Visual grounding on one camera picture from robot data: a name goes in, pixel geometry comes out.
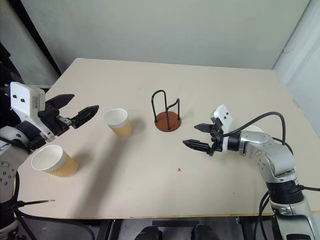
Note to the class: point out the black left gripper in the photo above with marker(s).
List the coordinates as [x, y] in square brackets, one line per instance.
[53, 121]

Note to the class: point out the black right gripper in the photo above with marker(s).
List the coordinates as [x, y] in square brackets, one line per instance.
[217, 142]

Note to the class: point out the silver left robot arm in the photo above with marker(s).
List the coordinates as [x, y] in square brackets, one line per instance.
[7, 175]

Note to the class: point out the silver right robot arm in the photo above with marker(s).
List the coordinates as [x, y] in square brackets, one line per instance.
[272, 152]

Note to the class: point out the brown ribbed paper cup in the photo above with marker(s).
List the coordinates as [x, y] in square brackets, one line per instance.
[57, 163]
[120, 125]

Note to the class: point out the white corner pillar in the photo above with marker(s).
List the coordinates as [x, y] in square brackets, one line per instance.
[300, 50]

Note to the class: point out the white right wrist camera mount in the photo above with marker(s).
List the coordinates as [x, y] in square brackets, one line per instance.
[223, 117]

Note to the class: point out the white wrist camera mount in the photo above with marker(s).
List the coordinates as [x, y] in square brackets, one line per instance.
[21, 98]
[223, 117]

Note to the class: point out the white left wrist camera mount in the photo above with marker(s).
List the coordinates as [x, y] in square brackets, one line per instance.
[21, 98]

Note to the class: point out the black wall strip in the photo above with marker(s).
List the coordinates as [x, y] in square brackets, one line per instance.
[40, 37]

